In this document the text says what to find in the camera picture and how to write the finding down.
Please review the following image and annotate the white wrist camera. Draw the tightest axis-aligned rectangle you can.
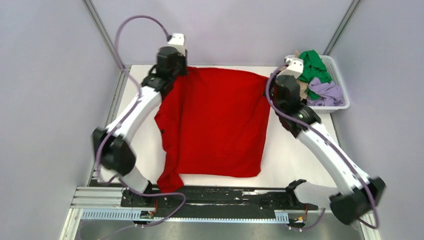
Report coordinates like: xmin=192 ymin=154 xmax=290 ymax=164
xmin=279 ymin=57 xmax=304 ymax=79
xmin=167 ymin=33 xmax=186 ymax=56

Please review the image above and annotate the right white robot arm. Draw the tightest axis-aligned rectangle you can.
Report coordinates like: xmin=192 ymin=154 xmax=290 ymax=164
xmin=264 ymin=75 xmax=387 ymax=229

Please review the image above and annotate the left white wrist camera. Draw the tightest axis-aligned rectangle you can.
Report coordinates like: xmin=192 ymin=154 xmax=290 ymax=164
xmin=167 ymin=33 xmax=186 ymax=56

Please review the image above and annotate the purple cable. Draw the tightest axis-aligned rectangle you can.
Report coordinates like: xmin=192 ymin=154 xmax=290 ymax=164
xmin=264 ymin=65 xmax=380 ymax=232
xmin=94 ymin=14 xmax=187 ymax=229

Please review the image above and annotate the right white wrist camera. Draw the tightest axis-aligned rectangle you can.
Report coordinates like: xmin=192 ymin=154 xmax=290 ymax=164
xmin=279 ymin=57 xmax=304 ymax=79

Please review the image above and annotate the grey slotted cable duct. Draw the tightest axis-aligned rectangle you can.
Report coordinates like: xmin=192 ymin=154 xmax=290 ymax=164
xmin=80 ymin=209 xmax=290 ymax=224

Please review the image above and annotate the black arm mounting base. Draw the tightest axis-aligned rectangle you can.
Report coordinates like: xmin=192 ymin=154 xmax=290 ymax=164
xmin=117 ymin=185 xmax=318 ymax=219

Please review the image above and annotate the beige t shirt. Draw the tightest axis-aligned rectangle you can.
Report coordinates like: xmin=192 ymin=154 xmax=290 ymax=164
xmin=294 ymin=49 xmax=311 ymax=101

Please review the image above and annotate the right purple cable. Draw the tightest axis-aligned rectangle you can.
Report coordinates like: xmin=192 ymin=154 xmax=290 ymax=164
xmin=264 ymin=65 xmax=380 ymax=232

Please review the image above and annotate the white laundry basket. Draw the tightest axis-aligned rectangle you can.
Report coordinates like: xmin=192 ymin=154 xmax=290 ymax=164
xmin=285 ymin=50 xmax=350 ymax=114

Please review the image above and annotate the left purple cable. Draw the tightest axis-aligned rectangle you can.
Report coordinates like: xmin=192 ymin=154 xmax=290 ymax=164
xmin=94 ymin=14 xmax=187 ymax=229

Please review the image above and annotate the green t shirt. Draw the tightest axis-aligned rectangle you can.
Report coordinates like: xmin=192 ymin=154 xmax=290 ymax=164
xmin=298 ymin=50 xmax=333 ymax=101

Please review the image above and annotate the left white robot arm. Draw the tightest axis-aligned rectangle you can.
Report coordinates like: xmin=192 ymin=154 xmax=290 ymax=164
xmin=91 ymin=45 xmax=188 ymax=207

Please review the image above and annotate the aluminium frame rail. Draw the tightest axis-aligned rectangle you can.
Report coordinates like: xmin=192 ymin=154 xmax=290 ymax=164
xmin=59 ymin=186 xmax=382 ymax=240

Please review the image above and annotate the red t shirt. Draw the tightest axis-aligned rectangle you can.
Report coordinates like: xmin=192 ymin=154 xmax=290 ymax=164
xmin=154 ymin=67 xmax=270 ymax=193

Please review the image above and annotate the lilac t shirt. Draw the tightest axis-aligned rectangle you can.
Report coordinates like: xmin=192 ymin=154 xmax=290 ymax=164
xmin=306 ymin=77 xmax=345 ymax=107

